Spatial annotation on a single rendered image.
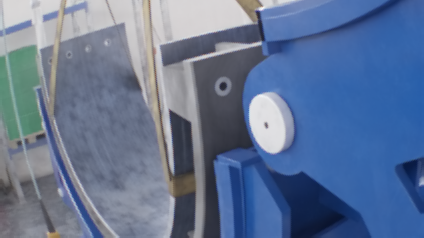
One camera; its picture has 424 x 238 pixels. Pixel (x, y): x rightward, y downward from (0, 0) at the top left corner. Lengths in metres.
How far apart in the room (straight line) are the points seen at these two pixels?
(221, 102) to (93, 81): 2.16
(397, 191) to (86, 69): 2.84
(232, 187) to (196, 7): 8.79
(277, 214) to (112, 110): 2.29
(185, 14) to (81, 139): 6.85
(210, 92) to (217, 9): 8.94
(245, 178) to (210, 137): 0.15
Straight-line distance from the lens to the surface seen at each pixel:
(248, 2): 2.09
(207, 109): 1.50
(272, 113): 1.25
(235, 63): 1.52
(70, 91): 3.56
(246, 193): 1.50
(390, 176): 1.05
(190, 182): 1.80
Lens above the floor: 2.55
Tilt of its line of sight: 12 degrees down
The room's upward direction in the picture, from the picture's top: 10 degrees counter-clockwise
